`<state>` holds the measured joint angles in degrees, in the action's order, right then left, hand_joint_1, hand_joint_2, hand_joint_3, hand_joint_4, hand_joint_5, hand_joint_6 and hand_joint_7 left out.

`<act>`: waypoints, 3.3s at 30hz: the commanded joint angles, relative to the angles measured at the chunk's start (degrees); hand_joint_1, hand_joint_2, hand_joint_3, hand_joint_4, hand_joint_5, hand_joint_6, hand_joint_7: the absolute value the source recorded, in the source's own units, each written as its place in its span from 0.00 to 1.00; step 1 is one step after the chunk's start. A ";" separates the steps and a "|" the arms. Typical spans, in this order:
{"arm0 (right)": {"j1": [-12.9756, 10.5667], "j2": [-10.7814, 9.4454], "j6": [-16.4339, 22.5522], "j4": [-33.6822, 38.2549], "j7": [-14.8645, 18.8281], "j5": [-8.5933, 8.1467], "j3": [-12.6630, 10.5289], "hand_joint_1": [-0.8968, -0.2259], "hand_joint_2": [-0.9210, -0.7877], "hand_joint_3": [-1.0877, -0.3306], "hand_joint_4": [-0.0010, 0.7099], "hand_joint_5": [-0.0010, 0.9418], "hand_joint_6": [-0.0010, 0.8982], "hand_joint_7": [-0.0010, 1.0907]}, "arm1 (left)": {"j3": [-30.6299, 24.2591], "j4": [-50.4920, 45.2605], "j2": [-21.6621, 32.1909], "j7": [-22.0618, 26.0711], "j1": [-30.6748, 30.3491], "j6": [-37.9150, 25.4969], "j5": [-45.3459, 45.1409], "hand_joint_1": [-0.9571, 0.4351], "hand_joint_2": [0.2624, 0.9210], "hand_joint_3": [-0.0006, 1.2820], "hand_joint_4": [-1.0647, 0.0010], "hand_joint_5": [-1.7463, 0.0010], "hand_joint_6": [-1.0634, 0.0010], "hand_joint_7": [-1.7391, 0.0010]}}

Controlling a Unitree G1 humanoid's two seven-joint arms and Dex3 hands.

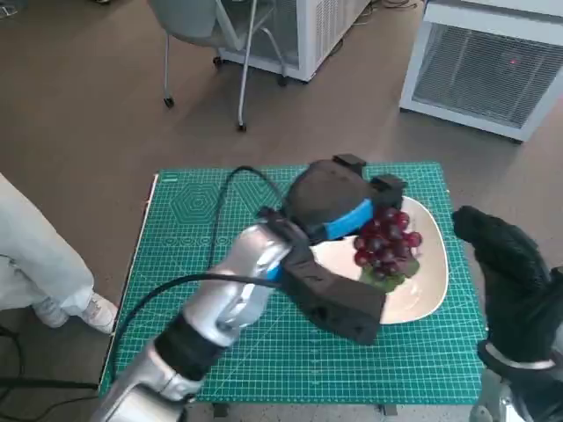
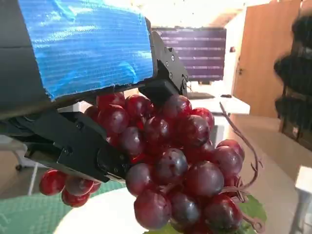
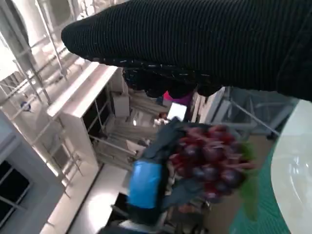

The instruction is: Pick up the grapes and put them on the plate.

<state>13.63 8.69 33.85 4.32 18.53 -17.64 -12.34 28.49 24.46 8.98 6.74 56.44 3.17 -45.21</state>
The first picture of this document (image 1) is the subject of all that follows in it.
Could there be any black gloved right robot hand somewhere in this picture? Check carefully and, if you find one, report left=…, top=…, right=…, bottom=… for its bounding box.
left=451, top=205, right=563, bottom=366

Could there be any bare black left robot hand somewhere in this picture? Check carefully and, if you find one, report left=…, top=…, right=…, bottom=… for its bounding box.
left=284, top=153, right=406, bottom=242

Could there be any purple toy grape bunch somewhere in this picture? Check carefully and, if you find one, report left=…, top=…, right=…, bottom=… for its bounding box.
left=352, top=206, right=424, bottom=292

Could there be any white square plate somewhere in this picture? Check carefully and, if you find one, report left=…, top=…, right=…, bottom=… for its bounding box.
left=307, top=195, right=450, bottom=327

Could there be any white cabinet on wheels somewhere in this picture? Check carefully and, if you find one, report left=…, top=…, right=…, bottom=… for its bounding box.
left=214, top=0, right=371, bottom=88

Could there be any green cutting mat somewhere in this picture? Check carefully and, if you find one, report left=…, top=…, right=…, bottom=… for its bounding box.
left=99, top=161, right=486, bottom=404

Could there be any white cabinet with mesh front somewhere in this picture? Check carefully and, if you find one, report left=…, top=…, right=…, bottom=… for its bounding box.
left=398, top=0, right=563, bottom=145

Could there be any grey chair with metal legs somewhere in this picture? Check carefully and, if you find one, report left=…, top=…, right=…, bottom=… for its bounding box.
left=147, top=0, right=291, bottom=133

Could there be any person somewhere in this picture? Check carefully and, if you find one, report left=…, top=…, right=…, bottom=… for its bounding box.
left=0, top=171, right=121, bottom=335

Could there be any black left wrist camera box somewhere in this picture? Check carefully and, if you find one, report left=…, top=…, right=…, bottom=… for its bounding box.
left=281, top=244, right=389, bottom=347

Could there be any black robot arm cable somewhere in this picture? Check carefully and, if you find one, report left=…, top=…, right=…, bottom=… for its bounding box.
left=112, top=165, right=309, bottom=340

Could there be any black floor cable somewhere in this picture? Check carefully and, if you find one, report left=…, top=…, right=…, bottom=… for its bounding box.
left=0, top=324, right=22, bottom=379
left=0, top=375, right=101, bottom=391

